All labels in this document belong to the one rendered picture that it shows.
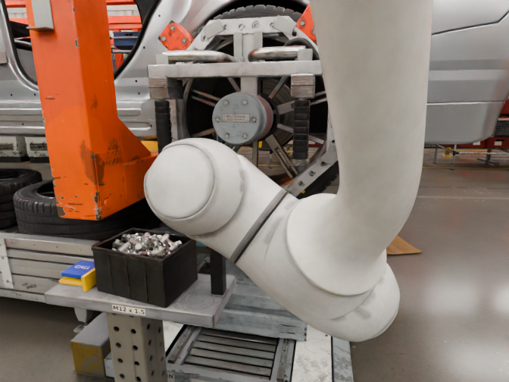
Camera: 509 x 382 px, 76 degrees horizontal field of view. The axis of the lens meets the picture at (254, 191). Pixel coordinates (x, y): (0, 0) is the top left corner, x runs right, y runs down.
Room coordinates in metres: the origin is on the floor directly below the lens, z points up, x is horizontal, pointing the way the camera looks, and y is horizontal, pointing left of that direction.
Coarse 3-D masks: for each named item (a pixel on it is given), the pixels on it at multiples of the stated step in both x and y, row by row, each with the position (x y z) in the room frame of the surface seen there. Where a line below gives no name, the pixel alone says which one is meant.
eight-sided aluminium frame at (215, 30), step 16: (288, 16) 0.96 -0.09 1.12; (208, 32) 1.01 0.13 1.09; (224, 32) 1.00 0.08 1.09; (272, 32) 0.97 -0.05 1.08; (288, 32) 0.96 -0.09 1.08; (192, 48) 1.02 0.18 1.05; (208, 48) 1.06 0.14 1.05; (176, 112) 1.04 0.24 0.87; (176, 128) 1.04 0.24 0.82; (320, 160) 0.94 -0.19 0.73; (336, 160) 0.93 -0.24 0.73; (304, 176) 0.95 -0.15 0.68; (288, 192) 0.96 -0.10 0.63
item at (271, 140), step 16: (224, 48) 1.11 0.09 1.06; (192, 80) 1.11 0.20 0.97; (208, 80) 1.25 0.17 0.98; (320, 80) 1.23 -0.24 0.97; (192, 96) 1.13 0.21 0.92; (208, 96) 1.12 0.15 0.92; (272, 96) 1.08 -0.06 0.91; (320, 96) 1.06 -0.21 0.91; (192, 112) 1.18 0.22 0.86; (208, 112) 1.34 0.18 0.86; (288, 112) 1.07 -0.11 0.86; (192, 128) 1.16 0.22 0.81; (208, 128) 1.32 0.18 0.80; (272, 128) 1.12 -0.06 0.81; (288, 128) 1.07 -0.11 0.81; (256, 144) 1.09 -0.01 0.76; (272, 144) 1.08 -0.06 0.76; (320, 144) 1.24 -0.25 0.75; (256, 160) 1.09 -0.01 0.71; (288, 160) 1.07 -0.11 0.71; (272, 176) 1.27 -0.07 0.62; (288, 176) 1.17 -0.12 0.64
